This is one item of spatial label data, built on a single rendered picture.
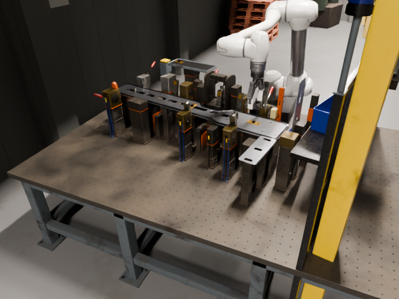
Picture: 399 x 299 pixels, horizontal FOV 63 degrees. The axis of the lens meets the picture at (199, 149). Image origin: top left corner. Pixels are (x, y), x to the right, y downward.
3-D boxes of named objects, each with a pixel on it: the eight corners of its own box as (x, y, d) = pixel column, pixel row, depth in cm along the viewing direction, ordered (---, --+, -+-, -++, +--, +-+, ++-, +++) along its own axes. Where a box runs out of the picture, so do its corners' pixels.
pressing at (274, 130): (107, 93, 251) (107, 91, 250) (127, 83, 266) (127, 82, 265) (276, 142, 185) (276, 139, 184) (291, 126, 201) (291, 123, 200)
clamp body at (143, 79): (141, 117, 279) (135, 76, 259) (150, 112, 287) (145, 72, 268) (147, 119, 276) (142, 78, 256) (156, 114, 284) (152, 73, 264)
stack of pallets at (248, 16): (244, 31, 835) (246, -8, 786) (278, 34, 803) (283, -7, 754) (227, 44, 737) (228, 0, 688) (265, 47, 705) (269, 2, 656)
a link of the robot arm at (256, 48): (269, 57, 184) (246, 56, 188) (272, 29, 176) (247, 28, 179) (266, 63, 176) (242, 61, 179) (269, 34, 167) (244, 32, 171)
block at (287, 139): (273, 187, 196) (279, 136, 176) (278, 180, 201) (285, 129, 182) (285, 192, 192) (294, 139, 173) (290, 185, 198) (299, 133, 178)
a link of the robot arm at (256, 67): (247, 61, 180) (246, 71, 184) (262, 63, 176) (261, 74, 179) (254, 56, 187) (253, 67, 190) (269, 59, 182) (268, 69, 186)
